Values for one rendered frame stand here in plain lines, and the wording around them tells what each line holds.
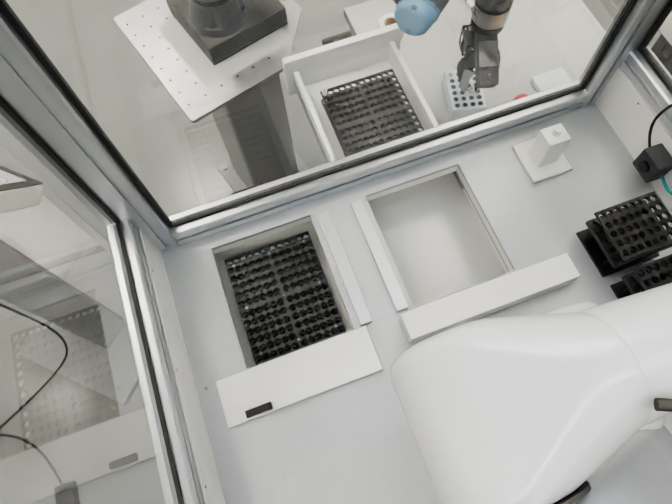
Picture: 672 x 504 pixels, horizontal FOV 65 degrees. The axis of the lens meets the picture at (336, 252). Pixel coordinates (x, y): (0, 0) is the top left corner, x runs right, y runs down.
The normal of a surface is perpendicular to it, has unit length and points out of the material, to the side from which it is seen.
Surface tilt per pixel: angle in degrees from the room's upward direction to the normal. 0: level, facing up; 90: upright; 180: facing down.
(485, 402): 10
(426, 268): 0
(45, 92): 90
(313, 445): 0
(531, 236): 0
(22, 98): 90
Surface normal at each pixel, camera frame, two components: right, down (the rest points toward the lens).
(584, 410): -0.04, -0.21
